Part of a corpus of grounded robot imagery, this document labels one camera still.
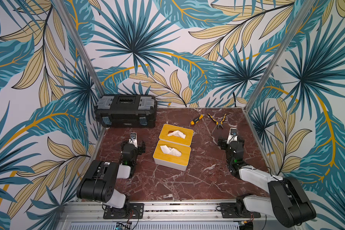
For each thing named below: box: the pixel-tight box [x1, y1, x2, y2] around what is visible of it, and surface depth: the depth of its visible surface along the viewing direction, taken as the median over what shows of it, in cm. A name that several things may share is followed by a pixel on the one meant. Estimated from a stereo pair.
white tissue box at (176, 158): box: [152, 148, 191, 172], surface depth 84 cm
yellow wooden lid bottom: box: [152, 139, 192, 167], surface depth 85 cm
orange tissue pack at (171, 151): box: [160, 145, 182, 157], surface depth 82 cm
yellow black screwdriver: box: [190, 114, 206, 126], surface depth 112 cm
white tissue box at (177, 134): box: [158, 123, 195, 148], surface depth 93 cm
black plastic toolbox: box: [94, 95, 158, 128], surface depth 99 cm
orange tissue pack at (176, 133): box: [167, 130, 186, 139], surface depth 90 cm
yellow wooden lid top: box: [158, 123, 195, 147], surface depth 94 cm
